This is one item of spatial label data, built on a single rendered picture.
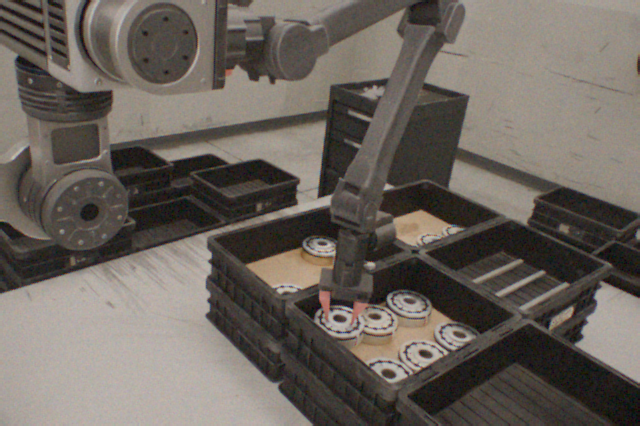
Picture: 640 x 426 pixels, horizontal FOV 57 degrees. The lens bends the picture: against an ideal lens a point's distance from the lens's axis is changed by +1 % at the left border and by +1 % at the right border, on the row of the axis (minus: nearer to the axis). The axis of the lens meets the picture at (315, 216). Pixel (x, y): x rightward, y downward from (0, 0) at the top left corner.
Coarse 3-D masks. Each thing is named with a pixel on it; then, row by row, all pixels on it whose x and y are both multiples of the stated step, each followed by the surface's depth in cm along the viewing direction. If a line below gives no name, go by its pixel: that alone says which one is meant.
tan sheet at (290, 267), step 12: (288, 252) 152; (300, 252) 153; (252, 264) 145; (264, 264) 146; (276, 264) 146; (288, 264) 147; (300, 264) 147; (312, 264) 148; (264, 276) 141; (276, 276) 141; (288, 276) 142; (300, 276) 142; (312, 276) 143
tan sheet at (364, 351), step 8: (384, 304) 135; (432, 312) 135; (432, 320) 132; (440, 320) 132; (448, 320) 132; (400, 328) 128; (408, 328) 128; (416, 328) 128; (424, 328) 129; (432, 328) 129; (400, 336) 125; (408, 336) 125; (416, 336) 126; (424, 336) 126; (360, 344) 121; (368, 344) 121; (392, 344) 122; (400, 344) 123; (360, 352) 119; (368, 352) 119; (376, 352) 119; (384, 352) 120; (392, 352) 120
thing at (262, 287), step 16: (320, 208) 155; (256, 224) 143; (208, 240) 133; (224, 256) 129; (400, 256) 136; (240, 272) 125; (256, 288) 121; (272, 288) 118; (304, 288) 119; (272, 304) 117
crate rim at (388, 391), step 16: (416, 256) 137; (368, 272) 128; (448, 272) 132; (288, 304) 114; (496, 304) 123; (304, 320) 110; (512, 320) 118; (320, 336) 107; (480, 336) 111; (336, 352) 104; (352, 352) 103; (352, 368) 102; (368, 368) 100; (432, 368) 102; (368, 384) 99; (384, 384) 97; (400, 384) 97
